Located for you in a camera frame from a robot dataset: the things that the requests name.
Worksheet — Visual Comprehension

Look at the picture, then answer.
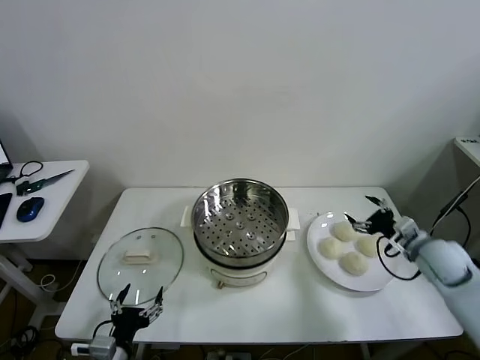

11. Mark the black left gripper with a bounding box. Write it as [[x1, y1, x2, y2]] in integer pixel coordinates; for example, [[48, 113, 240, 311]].
[[108, 283, 166, 346]]

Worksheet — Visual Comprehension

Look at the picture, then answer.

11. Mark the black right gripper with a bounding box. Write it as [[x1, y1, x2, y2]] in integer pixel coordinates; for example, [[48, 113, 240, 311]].
[[343, 194, 399, 237]]

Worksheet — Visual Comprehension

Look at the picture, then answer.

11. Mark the white steamed baozi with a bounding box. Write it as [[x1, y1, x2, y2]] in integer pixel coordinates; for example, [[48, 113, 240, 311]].
[[318, 237, 344, 260], [339, 250, 368, 275], [355, 236, 380, 259], [333, 220, 358, 242]]

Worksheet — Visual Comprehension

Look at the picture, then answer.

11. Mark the glass lid with cream handle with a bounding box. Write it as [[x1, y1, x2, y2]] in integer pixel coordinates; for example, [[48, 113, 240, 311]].
[[97, 226, 185, 307]]

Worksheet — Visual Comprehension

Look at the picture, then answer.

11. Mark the perforated steel steamer basket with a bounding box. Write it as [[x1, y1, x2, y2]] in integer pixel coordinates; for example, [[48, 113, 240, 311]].
[[181, 178, 301, 260]]

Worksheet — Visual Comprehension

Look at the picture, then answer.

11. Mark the white round plate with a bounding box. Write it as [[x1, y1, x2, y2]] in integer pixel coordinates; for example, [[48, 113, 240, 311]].
[[306, 211, 398, 293]]

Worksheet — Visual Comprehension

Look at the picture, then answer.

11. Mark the white floor power strip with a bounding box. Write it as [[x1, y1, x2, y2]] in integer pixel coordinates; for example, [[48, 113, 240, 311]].
[[204, 348, 252, 360]]

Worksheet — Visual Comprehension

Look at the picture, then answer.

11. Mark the cream electric cooking pot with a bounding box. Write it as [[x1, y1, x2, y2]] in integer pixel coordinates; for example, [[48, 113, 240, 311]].
[[193, 220, 297, 290]]

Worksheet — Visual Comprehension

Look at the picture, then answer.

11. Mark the white side desk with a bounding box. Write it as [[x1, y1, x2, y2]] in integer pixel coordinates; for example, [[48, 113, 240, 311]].
[[451, 136, 480, 168]]

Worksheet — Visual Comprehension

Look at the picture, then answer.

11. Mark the white side table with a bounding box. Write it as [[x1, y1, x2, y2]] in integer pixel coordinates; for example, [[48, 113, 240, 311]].
[[0, 160, 91, 331]]

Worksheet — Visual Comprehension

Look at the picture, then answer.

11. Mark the blue computer mouse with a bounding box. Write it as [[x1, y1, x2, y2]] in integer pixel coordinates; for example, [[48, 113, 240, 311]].
[[16, 196, 45, 222]]

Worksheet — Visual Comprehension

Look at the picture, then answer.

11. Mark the black flat phone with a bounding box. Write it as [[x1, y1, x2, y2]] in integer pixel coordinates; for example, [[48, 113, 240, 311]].
[[0, 192, 14, 230]]

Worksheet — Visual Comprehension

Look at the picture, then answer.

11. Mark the black laptop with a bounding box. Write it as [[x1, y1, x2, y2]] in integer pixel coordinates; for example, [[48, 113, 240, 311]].
[[0, 138, 14, 183]]

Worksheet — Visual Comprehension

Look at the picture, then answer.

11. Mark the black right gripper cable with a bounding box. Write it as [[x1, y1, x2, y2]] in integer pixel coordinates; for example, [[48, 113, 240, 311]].
[[376, 235, 422, 281]]

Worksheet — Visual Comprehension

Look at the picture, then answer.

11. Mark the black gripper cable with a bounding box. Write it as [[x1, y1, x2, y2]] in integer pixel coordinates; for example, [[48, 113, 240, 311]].
[[92, 318, 116, 350], [376, 235, 422, 281]]

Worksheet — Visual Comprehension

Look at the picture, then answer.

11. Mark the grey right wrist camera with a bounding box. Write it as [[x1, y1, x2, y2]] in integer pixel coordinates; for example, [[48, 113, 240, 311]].
[[397, 216, 418, 241]]

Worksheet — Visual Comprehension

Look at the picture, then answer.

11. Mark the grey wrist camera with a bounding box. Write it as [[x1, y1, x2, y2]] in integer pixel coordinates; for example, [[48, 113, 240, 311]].
[[88, 334, 116, 357], [397, 216, 418, 241]]

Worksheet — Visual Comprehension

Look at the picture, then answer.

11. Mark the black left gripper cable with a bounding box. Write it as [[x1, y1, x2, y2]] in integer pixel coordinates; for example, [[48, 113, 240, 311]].
[[92, 318, 116, 350]]

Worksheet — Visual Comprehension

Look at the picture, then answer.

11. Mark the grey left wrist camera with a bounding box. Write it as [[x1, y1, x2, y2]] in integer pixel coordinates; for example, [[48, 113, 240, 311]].
[[88, 334, 116, 357]]

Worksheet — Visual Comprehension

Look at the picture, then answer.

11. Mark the white floor cable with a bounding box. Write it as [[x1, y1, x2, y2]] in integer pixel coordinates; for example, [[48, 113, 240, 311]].
[[39, 258, 86, 292]]

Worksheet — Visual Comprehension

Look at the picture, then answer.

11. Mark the black floor cable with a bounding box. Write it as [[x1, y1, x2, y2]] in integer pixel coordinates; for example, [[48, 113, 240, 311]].
[[0, 325, 61, 360]]

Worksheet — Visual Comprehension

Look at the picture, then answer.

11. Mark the black looped cord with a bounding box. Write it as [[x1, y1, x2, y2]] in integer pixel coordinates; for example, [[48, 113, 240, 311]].
[[0, 160, 43, 185]]

